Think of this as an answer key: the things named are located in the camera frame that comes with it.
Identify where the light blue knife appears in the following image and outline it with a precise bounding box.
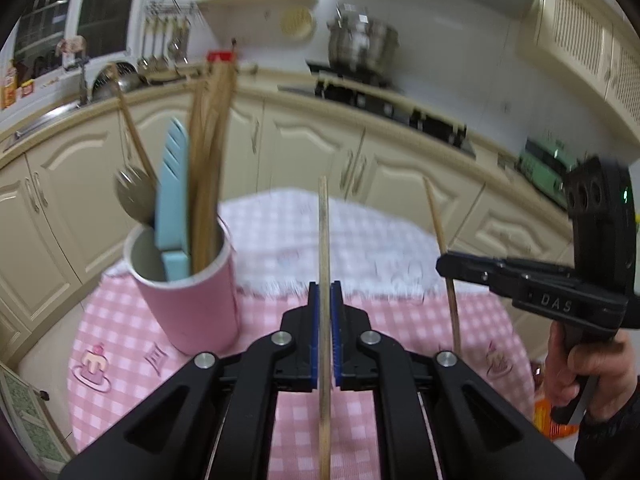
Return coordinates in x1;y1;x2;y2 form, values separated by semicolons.
154;118;191;282

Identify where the person's right hand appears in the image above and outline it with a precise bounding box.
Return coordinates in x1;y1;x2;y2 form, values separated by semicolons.
544;322;638;422

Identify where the pink cylindrical utensil cup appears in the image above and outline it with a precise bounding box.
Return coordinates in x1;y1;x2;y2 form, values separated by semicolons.
124;220;241;356

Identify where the pink checkered tablecloth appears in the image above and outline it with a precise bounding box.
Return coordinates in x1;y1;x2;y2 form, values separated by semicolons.
67;271;534;479

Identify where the green electric cooker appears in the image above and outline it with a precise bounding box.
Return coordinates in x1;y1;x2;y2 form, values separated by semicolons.
516;138;579;209

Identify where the black gas stove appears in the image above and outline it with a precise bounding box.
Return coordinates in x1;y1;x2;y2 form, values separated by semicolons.
278;75;476;159

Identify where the stainless steel stock pot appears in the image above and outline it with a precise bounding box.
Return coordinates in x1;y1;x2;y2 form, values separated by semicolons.
326;3;399;77

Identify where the stainless steel sink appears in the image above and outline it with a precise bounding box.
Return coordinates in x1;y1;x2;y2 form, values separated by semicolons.
2;101;81;152

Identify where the steel wok pan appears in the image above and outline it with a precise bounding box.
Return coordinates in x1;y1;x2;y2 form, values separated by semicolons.
91;62;148;103

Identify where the red container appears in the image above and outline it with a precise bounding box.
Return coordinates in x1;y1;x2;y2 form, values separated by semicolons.
206;50;235;63

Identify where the hanging utensil rack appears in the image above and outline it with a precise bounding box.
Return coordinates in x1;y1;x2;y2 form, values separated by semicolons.
137;0;201;75

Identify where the window with black frame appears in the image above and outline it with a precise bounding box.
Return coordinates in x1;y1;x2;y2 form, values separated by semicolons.
2;0;134;81

